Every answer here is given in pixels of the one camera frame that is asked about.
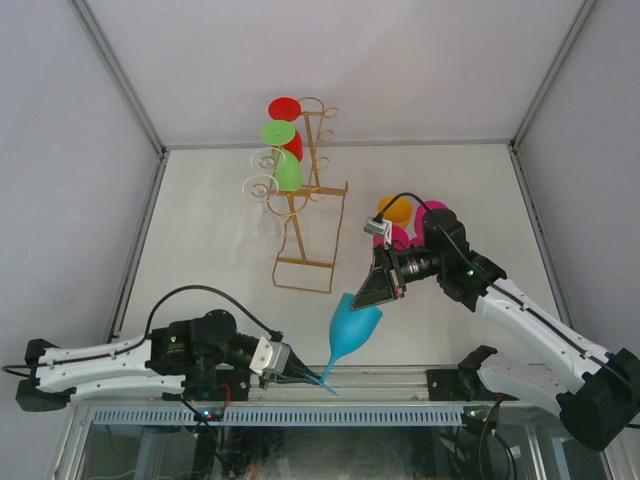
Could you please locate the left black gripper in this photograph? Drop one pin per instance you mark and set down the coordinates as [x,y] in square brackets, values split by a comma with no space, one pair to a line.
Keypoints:
[295,362]

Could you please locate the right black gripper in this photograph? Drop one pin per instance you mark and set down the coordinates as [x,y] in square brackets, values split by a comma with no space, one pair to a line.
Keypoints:
[384,283]

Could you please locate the cyan plastic wine glass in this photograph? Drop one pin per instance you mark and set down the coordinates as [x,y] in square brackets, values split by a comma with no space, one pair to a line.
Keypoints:
[349,330]

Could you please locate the orange plastic wine glass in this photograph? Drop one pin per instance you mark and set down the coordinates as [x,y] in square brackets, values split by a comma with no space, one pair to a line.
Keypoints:
[399,213]

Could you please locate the clear wine glass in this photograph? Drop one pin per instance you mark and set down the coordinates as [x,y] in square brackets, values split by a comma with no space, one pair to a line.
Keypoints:
[261,189]
[268,159]

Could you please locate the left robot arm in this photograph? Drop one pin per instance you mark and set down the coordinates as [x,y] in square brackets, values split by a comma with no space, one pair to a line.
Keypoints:
[204,359]

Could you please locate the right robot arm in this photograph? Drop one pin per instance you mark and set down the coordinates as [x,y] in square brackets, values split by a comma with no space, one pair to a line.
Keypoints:
[593,391]

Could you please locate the green plastic wine glass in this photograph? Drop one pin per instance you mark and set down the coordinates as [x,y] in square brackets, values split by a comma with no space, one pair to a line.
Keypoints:
[283,137]

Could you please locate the red plastic wine glass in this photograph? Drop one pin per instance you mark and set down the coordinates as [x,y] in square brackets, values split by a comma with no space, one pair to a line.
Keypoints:
[288,109]

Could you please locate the left green led board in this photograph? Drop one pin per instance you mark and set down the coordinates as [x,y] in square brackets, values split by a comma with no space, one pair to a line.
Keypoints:
[213,414]

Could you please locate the green led board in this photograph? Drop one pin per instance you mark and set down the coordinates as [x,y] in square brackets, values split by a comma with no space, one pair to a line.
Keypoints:
[476,421]
[213,414]

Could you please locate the right green led board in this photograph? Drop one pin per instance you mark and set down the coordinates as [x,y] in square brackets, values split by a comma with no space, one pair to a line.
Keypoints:
[476,421]

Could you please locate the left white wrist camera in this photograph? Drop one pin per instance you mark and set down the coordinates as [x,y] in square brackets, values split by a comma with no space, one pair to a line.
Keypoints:
[261,356]

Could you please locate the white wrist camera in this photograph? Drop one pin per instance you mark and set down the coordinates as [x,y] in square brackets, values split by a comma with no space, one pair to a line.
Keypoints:
[261,356]
[381,230]

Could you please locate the left black base bracket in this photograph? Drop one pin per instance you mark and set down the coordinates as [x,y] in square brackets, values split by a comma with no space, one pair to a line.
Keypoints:
[224,384]

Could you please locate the black base bracket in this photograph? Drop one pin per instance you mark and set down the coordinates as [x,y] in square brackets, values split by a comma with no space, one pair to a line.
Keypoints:
[224,384]
[453,385]

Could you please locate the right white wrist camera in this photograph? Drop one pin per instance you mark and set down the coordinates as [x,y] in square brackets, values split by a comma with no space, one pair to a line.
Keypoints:
[381,230]

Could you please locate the gold wire glass rack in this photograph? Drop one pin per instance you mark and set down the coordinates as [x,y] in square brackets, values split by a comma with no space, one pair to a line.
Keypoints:
[311,217]

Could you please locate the right black base bracket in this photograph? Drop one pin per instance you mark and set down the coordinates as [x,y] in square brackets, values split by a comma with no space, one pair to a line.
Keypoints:
[453,385]

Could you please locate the blue slotted cable duct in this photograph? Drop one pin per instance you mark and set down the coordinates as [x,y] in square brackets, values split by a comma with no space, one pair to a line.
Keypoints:
[286,416]

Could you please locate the right aluminium frame post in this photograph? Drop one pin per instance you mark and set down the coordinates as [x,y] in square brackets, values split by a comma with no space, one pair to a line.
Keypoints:
[578,24]

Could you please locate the aluminium frame post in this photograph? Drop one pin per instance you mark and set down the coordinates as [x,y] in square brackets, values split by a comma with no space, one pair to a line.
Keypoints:
[578,24]
[88,21]

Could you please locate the left aluminium frame post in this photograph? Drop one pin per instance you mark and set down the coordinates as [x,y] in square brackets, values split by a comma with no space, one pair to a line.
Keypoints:
[88,21]

